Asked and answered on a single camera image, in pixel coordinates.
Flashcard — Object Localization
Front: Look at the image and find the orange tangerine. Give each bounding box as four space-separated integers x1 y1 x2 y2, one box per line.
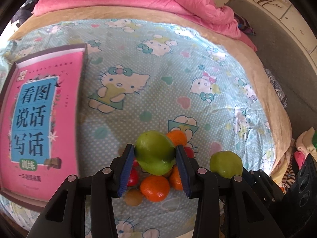
166 130 187 147
169 165 183 191
140 175 170 202

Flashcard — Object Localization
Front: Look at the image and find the dark patterned pillow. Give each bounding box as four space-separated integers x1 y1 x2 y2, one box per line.
234 13 256 36

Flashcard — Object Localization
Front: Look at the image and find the beige bed mattress cover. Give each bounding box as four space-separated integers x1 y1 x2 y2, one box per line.
11 6 292 173

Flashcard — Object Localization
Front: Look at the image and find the red cherry tomato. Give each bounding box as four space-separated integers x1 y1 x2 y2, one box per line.
133 159 139 168
184 146 195 158
127 168 139 187

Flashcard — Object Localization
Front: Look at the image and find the hello kitty blue bedsheet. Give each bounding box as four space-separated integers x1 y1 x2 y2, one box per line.
1 19 275 229

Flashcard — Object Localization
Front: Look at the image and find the pink book box tray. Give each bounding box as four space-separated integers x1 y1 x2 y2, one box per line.
1 44 88 212

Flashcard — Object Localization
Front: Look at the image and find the small brown-green kiwi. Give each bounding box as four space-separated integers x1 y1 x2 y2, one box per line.
124 189 143 207

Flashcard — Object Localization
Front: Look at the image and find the green apple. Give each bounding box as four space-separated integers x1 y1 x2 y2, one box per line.
210 151 243 179
134 130 175 176

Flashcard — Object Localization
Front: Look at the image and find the clothes pile beside bed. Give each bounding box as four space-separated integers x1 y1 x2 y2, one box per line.
270 127 316 193

